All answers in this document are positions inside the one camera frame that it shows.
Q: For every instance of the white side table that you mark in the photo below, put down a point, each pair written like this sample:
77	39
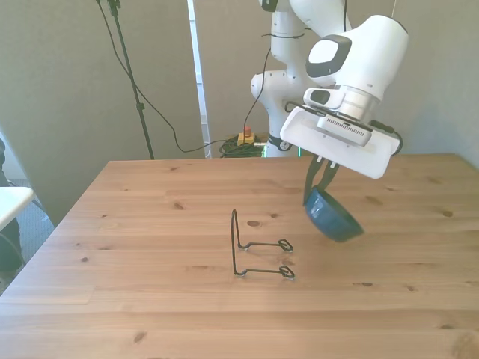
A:
13	202

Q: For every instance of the yellow emergency stop box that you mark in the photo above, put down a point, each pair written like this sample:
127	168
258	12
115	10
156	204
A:
246	138

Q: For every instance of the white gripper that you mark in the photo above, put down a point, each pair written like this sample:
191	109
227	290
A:
359	157

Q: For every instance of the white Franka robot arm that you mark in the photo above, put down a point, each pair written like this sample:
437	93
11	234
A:
374	48

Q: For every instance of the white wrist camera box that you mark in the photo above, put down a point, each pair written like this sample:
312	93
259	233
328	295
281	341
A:
346	129

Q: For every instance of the black camera stand pole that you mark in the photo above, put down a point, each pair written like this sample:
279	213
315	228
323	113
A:
129	71

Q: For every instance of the dark blue bowl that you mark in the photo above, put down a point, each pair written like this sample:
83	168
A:
333	220

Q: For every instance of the white vertical wall rail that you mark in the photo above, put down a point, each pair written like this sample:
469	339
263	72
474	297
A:
200	82

